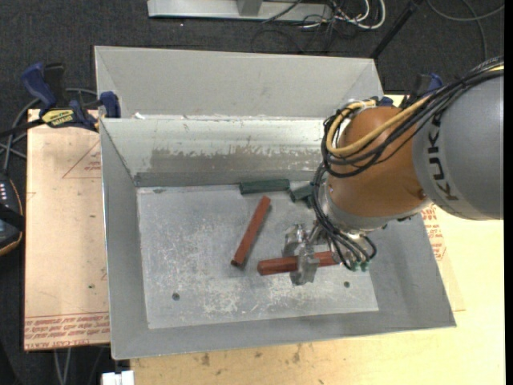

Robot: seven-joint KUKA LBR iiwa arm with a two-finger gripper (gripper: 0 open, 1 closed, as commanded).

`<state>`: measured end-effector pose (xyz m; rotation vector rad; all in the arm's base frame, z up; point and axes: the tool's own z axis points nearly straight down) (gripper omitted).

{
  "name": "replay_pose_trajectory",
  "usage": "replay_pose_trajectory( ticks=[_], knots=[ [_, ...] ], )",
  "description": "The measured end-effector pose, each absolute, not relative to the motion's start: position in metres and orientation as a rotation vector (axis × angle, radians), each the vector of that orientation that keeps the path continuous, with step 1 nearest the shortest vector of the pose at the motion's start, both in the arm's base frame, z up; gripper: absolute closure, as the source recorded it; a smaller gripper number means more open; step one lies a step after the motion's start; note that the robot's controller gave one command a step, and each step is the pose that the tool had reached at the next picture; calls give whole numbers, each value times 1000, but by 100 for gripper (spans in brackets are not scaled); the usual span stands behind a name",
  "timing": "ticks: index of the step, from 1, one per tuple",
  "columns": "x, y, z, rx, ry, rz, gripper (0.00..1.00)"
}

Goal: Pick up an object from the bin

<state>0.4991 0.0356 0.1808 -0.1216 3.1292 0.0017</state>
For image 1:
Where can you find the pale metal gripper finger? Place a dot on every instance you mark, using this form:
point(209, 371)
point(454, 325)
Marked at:
point(296, 240)
point(305, 270)

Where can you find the red-brown block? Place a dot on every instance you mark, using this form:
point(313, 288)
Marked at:
point(252, 233)
point(276, 265)

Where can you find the dark green flat block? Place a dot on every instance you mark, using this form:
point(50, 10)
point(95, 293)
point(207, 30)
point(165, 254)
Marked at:
point(301, 193)
point(264, 186)

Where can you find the grey metal bin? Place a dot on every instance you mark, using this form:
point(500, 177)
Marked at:
point(200, 255)

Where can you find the brown cardboard board red print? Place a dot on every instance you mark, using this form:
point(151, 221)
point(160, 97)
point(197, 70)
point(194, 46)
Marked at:
point(64, 223)

